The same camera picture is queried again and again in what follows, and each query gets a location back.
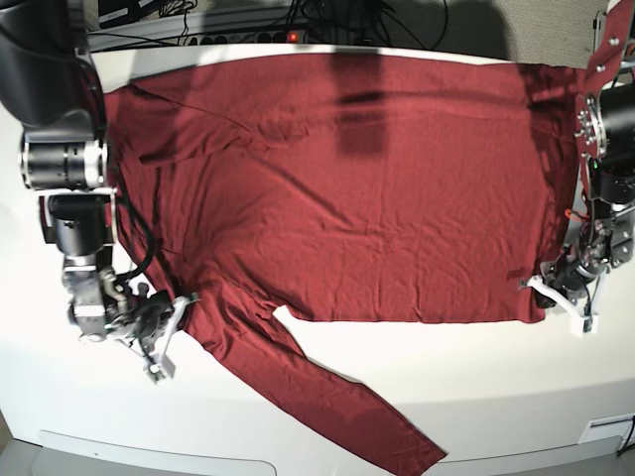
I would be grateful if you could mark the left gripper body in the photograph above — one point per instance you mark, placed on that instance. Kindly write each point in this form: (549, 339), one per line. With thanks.
(572, 272)

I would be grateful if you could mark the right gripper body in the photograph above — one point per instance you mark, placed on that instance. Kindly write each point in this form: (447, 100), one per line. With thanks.
(114, 312)

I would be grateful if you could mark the dark red long-sleeve shirt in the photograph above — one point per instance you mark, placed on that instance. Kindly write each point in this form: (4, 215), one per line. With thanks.
(346, 188)

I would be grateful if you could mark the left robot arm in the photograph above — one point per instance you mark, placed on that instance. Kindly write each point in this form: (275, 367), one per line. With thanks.
(604, 136)

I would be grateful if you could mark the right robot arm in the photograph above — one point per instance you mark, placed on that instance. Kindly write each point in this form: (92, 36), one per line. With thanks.
(50, 85)

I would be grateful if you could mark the white wall socket plate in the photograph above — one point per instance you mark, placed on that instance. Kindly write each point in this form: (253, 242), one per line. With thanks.
(604, 428)

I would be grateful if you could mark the black power strip red switch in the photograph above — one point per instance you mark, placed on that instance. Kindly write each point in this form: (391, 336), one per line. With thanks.
(264, 37)

